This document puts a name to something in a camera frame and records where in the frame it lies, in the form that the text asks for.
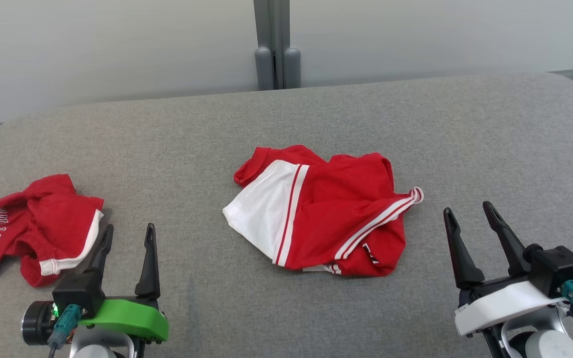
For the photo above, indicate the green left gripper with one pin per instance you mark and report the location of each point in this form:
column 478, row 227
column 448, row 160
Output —
column 127, row 318

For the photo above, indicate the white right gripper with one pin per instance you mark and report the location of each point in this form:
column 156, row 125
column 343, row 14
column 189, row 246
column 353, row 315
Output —
column 500, row 306

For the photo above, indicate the red shorts with white trim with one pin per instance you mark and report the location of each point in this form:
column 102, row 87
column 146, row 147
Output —
column 43, row 219

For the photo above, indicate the red jersey with white stripes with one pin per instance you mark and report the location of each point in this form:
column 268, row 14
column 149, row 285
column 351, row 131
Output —
column 336, row 214

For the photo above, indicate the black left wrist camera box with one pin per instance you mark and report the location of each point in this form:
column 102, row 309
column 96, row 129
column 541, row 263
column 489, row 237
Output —
column 75, row 293

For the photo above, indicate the grey window frame post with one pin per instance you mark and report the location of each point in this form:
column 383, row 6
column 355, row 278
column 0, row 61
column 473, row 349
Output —
column 272, row 44

